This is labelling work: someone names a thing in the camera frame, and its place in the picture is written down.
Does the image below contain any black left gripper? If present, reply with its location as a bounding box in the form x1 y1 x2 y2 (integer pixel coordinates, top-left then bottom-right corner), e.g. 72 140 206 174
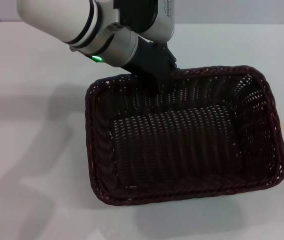
121 36 181 97

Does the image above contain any dark woven rectangular basket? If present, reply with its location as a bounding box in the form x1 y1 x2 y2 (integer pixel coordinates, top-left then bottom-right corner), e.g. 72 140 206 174
84 64 284 207

